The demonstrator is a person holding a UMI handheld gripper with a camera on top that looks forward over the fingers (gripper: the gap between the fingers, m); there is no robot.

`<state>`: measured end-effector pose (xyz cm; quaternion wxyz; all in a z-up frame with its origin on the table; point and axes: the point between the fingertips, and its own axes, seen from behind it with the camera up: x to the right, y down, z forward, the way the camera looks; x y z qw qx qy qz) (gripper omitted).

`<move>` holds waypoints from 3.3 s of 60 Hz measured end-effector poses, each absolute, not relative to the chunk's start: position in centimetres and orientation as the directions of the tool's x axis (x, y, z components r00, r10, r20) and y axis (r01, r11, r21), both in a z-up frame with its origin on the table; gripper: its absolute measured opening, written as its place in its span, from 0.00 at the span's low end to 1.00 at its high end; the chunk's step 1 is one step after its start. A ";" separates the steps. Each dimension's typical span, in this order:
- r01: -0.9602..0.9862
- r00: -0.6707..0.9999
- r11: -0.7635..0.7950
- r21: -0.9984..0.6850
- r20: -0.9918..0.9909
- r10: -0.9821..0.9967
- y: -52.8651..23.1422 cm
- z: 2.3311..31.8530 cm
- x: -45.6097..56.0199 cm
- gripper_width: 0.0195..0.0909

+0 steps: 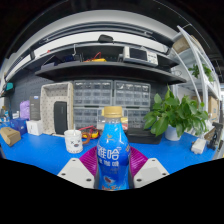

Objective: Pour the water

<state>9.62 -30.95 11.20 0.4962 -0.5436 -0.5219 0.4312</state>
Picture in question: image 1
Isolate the white printed mug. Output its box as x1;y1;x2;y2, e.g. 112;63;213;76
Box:
63;129;84;154

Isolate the green potted plant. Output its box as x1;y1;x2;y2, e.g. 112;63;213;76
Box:
143;85;210;142

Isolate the brown cardboard box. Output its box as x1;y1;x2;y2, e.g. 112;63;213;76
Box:
0;126;22;148

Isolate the white carton box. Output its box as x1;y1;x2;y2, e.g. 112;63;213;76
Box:
25;119;44;137

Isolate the black flat case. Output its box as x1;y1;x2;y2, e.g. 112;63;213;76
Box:
125;128;164;145

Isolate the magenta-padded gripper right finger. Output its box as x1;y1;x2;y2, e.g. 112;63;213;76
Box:
128;146;170;190

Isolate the blue carton box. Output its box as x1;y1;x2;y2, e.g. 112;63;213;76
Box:
9;117;29;135

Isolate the teal small object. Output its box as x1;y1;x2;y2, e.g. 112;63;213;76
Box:
4;82;15;92

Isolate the yellow meter with red leads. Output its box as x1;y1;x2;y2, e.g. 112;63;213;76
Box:
83;57;108;64

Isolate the black wall shelf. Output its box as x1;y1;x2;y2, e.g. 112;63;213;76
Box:
34;60;188;85

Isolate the beige perforated tray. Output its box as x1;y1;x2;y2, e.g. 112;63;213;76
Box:
39;81;75;137

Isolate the black rectangular speaker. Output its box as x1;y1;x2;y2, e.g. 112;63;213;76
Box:
53;101;68;136

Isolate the small white adapter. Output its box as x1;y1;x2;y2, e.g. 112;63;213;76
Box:
191;137;208;155

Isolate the red and yellow cable bundle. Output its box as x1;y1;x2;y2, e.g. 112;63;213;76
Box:
78;124;101;145

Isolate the blue drink bottle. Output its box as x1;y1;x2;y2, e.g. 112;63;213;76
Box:
95;105;132;192

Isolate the white shelf unit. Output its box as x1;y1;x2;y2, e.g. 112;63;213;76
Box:
171;24;224;141

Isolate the dark grey upright box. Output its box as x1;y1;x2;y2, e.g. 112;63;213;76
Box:
29;95;42;122

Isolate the grey small-parts drawer cabinet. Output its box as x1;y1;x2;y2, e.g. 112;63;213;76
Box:
73;106;103;130
73;79;114;108
124;107;149;129
113;80;152;108

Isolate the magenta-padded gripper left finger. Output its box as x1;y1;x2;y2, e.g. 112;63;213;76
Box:
57;145;100;190

